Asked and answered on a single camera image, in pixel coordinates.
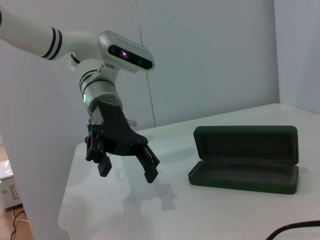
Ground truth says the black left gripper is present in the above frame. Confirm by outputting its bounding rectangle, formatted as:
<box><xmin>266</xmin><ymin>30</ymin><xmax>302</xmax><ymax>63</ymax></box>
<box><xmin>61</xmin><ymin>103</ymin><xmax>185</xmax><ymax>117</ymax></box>
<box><xmin>85</xmin><ymin>99</ymin><xmax>161</xmax><ymax>184</ymax></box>

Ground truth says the green glasses case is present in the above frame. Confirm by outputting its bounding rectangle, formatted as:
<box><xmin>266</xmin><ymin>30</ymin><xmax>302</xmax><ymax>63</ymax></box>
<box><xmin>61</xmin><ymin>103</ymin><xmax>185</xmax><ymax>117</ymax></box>
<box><xmin>187</xmin><ymin>125</ymin><xmax>300</xmax><ymax>195</ymax></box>

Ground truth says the white box device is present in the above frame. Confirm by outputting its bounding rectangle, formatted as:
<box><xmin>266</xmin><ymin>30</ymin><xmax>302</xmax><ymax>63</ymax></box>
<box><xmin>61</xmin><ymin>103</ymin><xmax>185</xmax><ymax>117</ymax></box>
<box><xmin>0</xmin><ymin>159</ymin><xmax>25</xmax><ymax>210</ymax></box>

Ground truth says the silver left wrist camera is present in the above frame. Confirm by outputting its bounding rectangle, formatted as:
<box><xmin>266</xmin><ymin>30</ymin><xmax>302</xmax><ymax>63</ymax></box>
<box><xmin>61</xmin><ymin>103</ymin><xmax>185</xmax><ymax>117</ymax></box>
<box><xmin>97</xmin><ymin>31</ymin><xmax>156</xmax><ymax>74</ymax></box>

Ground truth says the white floor cable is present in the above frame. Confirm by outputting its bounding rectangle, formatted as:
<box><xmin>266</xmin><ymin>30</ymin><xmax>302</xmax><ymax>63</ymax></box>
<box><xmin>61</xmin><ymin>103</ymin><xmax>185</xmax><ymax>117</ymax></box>
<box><xmin>11</xmin><ymin>206</ymin><xmax>29</xmax><ymax>224</ymax></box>

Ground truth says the black floor cable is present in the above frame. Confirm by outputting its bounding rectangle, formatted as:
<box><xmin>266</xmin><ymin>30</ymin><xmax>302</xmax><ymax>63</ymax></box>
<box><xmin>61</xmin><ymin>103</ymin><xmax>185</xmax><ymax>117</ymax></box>
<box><xmin>9</xmin><ymin>210</ymin><xmax>26</xmax><ymax>240</ymax></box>

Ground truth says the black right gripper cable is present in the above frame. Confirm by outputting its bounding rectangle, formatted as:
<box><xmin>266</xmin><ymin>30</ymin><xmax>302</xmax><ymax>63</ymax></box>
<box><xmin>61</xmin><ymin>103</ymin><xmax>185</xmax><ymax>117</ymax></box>
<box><xmin>264</xmin><ymin>219</ymin><xmax>320</xmax><ymax>240</ymax></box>

